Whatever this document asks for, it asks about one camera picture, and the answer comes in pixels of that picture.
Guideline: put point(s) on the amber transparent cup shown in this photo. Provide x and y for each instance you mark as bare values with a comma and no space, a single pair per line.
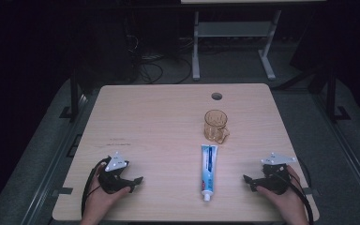
216,126

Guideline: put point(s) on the person's right hand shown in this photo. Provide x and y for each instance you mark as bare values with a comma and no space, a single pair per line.
286,197

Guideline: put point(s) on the blue and white toothpaste tube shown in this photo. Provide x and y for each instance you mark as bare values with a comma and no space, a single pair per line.
208,173

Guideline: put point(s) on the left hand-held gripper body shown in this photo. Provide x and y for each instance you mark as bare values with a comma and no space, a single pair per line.
114,175

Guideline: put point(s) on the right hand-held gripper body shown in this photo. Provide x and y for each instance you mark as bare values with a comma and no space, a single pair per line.
275,175

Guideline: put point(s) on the black metal post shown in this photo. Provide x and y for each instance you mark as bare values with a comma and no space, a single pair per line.
74,93
332,97

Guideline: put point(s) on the white metal stand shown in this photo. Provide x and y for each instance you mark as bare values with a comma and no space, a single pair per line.
234,40

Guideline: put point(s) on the person's left hand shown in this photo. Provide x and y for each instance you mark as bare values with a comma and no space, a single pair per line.
101,197

